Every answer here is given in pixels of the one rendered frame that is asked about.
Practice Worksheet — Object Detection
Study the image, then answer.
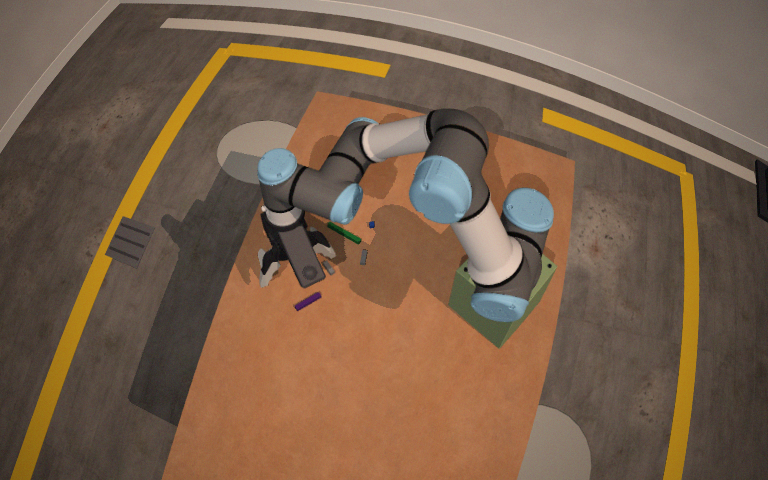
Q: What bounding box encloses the purple rod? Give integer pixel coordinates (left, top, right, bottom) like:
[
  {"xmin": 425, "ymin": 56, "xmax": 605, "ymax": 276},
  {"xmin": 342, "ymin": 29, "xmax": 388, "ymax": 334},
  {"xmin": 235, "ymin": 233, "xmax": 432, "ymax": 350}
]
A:
[{"xmin": 295, "ymin": 292, "xmax": 322, "ymax": 311}]

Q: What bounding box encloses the dark green rod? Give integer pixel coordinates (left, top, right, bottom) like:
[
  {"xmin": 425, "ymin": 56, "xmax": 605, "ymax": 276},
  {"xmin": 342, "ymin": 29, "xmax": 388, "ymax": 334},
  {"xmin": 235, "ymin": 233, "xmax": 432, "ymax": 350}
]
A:
[{"xmin": 327, "ymin": 221, "xmax": 361, "ymax": 245}]

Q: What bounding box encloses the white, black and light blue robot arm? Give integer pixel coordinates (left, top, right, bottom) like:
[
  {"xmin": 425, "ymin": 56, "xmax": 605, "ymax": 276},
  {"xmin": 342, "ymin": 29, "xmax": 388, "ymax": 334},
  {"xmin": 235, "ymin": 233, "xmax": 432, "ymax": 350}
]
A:
[{"xmin": 257, "ymin": 109, "xmax": 554, "ymax": 322}]

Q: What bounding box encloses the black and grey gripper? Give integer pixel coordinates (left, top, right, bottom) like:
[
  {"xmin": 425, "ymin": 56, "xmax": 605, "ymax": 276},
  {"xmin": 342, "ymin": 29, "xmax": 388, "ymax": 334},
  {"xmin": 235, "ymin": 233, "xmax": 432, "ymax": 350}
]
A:
[{"xmin": 258, "ymin": 210, "xmax": 336, "ymax": 288}]

